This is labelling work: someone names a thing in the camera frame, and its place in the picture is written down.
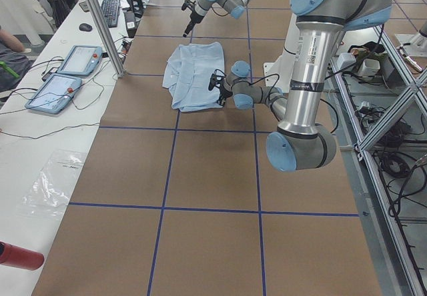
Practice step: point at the clear plastic bag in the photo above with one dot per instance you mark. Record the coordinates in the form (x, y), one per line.
(50, 193)

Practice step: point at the aluminium frame post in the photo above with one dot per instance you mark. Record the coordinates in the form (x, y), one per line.
(106, 37)

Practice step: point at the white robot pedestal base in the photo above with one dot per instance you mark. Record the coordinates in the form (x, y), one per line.
(284, 64)

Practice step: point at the teach pendant tablet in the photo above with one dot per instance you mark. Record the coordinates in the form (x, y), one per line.
(55, 94)
(81, 61)

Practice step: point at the upper teach pendant tablet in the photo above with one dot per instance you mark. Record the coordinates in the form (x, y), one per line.
(81, 61)

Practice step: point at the light blue striped shirt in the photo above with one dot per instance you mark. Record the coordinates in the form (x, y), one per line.
(187, 76)

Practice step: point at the seated person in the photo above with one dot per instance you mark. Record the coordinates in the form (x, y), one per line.
(12, 55)

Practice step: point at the black keyboard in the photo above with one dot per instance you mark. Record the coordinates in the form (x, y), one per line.
(110, 10)

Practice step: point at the lower teach pendant tablet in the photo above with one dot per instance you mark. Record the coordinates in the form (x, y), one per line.
(55, 94)

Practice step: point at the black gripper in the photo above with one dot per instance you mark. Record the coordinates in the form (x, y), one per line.
(192, 17)
(225, 92)

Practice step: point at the red cylindrical bottle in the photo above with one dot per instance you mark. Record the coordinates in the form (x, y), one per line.
(18, 257)

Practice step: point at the black computer mouse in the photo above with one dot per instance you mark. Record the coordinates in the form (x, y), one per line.
(84, 27)

